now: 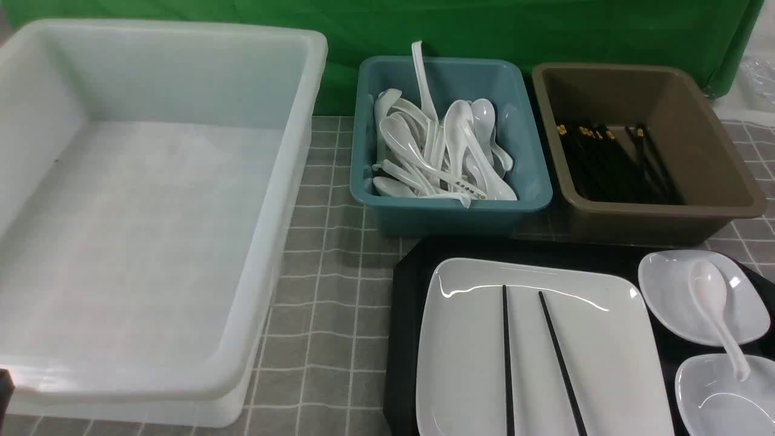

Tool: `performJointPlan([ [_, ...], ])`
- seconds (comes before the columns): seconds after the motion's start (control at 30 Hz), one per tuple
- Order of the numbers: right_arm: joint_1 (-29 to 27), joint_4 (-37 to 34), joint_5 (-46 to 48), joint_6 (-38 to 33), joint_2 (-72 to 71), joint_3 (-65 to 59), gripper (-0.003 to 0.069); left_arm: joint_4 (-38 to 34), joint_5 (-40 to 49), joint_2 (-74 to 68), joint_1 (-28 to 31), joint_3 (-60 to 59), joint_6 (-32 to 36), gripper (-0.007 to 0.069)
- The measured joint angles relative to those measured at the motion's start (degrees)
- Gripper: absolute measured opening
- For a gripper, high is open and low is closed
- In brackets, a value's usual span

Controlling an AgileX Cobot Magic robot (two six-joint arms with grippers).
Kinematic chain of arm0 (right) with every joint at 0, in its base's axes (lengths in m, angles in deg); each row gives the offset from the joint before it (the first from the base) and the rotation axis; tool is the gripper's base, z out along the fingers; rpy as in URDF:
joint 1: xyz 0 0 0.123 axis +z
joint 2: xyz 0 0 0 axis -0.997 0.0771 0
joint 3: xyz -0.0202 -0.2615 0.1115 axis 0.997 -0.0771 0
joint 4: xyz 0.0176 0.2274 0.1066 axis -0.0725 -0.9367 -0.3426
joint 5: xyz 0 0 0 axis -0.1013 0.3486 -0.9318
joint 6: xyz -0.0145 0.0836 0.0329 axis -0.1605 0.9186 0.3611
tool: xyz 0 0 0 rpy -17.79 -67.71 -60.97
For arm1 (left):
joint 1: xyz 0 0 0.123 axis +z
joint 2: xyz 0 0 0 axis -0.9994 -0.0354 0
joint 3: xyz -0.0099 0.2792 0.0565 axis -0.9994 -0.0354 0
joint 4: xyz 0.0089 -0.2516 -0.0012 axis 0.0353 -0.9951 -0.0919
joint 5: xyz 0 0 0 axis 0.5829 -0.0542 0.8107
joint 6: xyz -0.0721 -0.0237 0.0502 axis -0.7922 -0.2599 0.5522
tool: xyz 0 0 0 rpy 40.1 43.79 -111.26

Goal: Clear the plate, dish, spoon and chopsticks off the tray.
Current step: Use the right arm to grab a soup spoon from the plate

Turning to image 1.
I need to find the teal plastic bin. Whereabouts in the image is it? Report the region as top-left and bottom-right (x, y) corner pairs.
(351, 55), (553, 237)

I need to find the brown plastic bin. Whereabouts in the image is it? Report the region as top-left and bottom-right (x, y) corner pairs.
(532, 63), (767, 245)

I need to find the pile of white spoons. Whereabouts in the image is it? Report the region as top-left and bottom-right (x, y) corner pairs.
(372, 88), (518, 209)

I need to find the green backdrop cloth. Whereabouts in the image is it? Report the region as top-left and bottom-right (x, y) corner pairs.
(2, 1), (763, 116)

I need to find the grey checkered tablecloth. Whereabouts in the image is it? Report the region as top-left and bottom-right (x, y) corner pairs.
(0, 115), (775, 436)

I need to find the upright white spoon in bin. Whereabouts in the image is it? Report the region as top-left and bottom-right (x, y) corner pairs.
(411, 41), (438, 123)

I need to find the large white square plate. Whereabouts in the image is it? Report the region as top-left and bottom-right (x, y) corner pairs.
(415, 257), (674, 435)

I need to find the pile of black chopsticks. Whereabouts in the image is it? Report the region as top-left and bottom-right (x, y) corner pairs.
(556, 122), (687, 206)

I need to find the white ceramic soup spoon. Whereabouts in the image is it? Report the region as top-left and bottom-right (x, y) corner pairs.
(690, 260), (751, 382)

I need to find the large white plastic tub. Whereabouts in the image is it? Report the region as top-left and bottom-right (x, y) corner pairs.
(1, 19), (328, 428)

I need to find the white small dish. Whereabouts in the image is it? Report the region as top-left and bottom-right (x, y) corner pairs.
(638, 250), (771, 347)
(674, 354), (774, 435)

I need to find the black serving tray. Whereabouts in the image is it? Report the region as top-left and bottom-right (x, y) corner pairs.
(383, 236), (774, 435)

